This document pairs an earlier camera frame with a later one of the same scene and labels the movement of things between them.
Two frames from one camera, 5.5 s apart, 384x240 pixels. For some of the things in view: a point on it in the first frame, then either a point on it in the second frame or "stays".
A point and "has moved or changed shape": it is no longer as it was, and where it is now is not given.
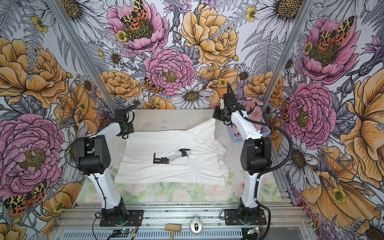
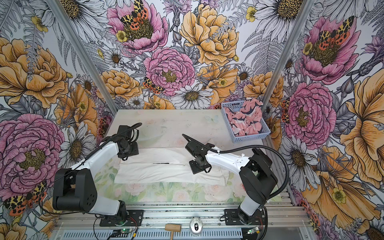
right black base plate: (232, 217) stays
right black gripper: (216, 115) -> (195, 170)
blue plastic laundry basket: (265, 132) stays
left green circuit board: (126, 230) stays
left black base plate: (135, 218) stays
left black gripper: (130, 130) -> (135, 151)
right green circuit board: (254, 230) stays
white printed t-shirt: (205, 165) has moved or changed shape
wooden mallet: (173, 227) stays
